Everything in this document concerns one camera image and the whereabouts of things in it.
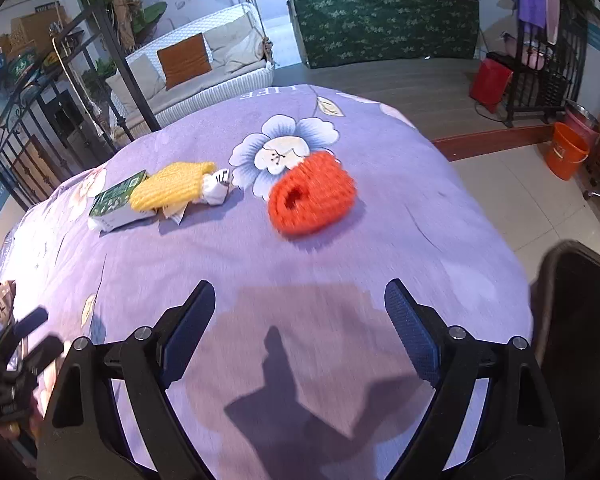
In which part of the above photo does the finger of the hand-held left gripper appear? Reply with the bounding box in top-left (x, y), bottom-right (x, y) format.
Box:
top-left (17, 335), bottom-right (65, 376)
top-left (0, 306), bottom-right (50, 356)

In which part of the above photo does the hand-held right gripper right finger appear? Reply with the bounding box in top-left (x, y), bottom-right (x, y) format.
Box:
top-left (384, 278), bottom-right (566, 480)

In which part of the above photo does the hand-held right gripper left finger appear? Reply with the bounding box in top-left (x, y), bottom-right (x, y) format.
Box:
top-left (37, 280), bottom-right (217, 480)

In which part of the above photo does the white paper scrap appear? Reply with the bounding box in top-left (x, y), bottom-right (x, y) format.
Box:
top-left (159, 202), bottom-right (188, 223)

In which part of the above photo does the green drink carton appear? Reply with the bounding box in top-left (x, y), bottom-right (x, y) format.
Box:
top-left (88, 171), bottom-right (158, 233)

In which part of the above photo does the small crumpled white paper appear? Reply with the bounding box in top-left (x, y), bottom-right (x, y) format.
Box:
top-left (202, 168), bottom-right (241, 206)

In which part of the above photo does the yellow foam fruit net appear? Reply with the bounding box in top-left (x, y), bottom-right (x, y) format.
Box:
top-left (129, 161), bottom-right (217, 211)

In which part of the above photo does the orange foam fruit net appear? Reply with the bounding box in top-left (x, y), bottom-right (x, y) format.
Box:
top-left (268, 150), bottom-right (358, 238)

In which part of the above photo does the black metal rack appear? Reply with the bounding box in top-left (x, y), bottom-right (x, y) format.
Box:
top-left (0, 0), bottom-right (161, 211)

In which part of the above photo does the orange bucket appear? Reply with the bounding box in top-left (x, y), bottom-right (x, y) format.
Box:
top-left (545, 121), bottom-right (591, 181)

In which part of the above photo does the white wicker swing sofa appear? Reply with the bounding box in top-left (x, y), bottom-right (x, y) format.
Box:
top-left (105, 2), bottom-right (277, 128)

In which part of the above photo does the red bag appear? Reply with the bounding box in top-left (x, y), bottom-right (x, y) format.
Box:
top-left (469, 57), bottom-right (515, 113)

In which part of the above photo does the white sofa cushion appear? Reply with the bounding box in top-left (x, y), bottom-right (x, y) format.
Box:
top-left (202, 14), bottom-right (266, 73)
top-left (105, 55), bottom-right (166, 106)

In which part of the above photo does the pink bin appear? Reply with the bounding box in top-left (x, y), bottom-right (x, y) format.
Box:
top-left (562, 100), bottom-right (600, 146)

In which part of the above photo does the orange sofa cushion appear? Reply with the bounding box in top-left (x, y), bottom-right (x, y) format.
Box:
top-left (156, 33), bottom-right (213, 90)

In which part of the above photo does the black towel rack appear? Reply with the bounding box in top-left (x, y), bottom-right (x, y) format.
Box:
top-left (505, 10), bottom-right (588, 126)

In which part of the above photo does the cardboard box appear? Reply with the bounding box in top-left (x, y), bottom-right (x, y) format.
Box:
top-left (10, 2), bottom-right (73, 53)

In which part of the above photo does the green floral covered table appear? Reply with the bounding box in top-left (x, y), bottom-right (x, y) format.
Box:
top-left (287, 0), bottom-right (481, 68)

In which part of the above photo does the pink towel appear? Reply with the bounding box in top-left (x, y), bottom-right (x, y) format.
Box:
top-left (545, 0), bottom-right (562, 46)

